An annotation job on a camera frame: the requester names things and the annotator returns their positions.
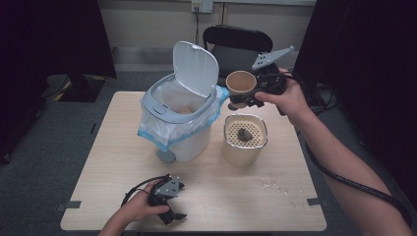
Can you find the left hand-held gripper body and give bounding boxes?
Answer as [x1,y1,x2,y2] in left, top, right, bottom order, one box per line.
[147,175,182,208]

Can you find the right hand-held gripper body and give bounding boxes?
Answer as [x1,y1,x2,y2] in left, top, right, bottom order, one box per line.
[251,44,295,97]

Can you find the brown paper cup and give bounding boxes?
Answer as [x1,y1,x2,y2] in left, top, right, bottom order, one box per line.
[225,70,258,110]

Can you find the dark wet tea residue lump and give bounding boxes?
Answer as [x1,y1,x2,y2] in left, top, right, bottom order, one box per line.
[236,128,254,143]

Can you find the white bin with grey lid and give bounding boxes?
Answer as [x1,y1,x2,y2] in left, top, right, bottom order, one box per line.
[140,40,220,164]

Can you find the beige container with perforated strainer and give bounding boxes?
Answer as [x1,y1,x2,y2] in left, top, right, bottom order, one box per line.
[221,113,269,166]

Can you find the person's right hand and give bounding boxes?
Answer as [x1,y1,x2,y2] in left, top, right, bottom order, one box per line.
[254,67,313,126]

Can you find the person's left hand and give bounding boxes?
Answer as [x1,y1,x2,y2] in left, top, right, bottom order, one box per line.
[112,179,171,228]

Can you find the black folding chair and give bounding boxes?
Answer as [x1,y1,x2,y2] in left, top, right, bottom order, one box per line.
[202,24,274,81]

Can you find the clear blue-edged plastic bin liner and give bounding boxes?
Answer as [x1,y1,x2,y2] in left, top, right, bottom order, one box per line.
[137,78,230,153]

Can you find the water spill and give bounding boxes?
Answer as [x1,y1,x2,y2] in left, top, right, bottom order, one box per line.
[258,172,291,197]

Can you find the grey tape strip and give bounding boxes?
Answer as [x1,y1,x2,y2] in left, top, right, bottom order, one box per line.
[55,200,83,211]
[306,197,329,208]

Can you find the dark curtain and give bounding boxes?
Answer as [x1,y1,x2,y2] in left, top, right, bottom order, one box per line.
[0,0,118,165]
[289,0,417,210]

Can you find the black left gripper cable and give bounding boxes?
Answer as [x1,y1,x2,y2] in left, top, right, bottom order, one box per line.
[120,174,172,207]

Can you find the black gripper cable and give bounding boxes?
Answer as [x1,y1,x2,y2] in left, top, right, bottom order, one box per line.
[278,70,415,229]
[120,174,172,207]

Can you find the black floor cables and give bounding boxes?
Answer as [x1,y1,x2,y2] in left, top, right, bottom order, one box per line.
[309,83,339,116]

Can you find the black wall power cable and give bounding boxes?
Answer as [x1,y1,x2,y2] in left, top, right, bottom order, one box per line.
[194,7,202,45]

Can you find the white wall socket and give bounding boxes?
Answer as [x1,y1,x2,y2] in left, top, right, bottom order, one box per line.
[191,0,214,14]

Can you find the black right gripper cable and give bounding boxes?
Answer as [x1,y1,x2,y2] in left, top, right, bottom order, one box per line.
[278,70,415,229]

